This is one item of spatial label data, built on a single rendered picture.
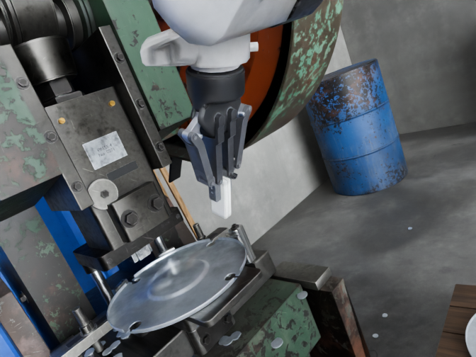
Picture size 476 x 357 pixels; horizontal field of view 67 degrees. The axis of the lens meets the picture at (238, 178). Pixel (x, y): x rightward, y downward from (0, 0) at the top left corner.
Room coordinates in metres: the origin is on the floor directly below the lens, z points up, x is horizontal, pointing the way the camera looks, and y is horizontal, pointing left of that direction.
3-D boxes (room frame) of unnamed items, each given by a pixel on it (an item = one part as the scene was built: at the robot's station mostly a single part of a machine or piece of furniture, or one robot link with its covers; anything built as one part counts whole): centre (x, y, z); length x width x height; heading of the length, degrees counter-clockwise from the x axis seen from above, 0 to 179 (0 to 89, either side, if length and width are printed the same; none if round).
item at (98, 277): (0.75, 0.37, 0.81); 0.02 x 0.02 x 0.14
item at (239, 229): (0.77, 0.05, 0.75); 0.03 x 0.03 x 0.10; 40
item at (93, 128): (0.72, 0.24, 1.04); 0.17 x 0.15 x 0.30; 40
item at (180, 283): (0.66, 0.18, 0.78); 0.29 x 0.29 x 0.01
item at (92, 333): (0.65, 0.39, 0.76); 0.17 x 0.06 x 0.10; 130
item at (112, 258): (0.76, 0.27, 0.86); 0.20 x 0.16 x 0.05; 130
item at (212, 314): (0.62, 0.15, 0.72); 0.25 x 0.14 x 0.14; 40
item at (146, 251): (0.75, 0.26, 0.84); 0.05 x 0.03 x 0.04; 130
